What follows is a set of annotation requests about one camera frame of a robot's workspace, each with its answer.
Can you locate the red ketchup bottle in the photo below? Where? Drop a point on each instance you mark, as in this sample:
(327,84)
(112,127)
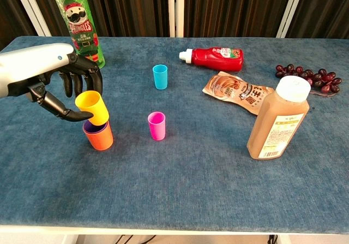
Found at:
(215,59)

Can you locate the white table frame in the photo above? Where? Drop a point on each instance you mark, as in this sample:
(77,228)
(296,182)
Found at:
(163,231)

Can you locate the cyan plastic cup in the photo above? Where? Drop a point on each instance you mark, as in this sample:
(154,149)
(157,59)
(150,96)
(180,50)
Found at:
(160,80)

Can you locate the brown juice bottle white cap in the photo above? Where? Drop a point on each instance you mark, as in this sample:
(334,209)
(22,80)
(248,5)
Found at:
(275,124)

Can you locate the purple plastic cup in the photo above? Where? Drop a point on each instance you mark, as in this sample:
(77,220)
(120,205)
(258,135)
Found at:
(88,128)

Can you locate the dark red grape bunch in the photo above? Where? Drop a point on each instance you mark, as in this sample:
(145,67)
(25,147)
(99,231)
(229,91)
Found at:
(324,77)

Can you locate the yellow plastic cup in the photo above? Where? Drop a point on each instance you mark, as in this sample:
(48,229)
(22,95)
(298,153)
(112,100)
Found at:
(92,104)

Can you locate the blue fabric table cover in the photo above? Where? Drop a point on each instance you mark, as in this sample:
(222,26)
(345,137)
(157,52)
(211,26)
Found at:
(174,186)

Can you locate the orange plastic cup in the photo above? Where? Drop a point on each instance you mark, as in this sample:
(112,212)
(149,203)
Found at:
(99,141)

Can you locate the pink plastic cup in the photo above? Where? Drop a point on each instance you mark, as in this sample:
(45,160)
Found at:
(157,130)

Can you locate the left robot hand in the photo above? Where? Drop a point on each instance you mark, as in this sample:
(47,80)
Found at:
(32,64)

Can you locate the brown sauce pouch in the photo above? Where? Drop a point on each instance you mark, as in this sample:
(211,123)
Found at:
(231,89)

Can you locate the white partition frame post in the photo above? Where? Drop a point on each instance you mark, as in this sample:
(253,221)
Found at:
(171,9)
(290,9)
(32,12)

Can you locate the green Pringles can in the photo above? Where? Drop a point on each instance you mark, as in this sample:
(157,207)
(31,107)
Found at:
(81,23)

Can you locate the dark slatted partition panel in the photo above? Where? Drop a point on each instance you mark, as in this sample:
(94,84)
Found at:
(231,9)
(11,14)
(122,9)
(324,9)

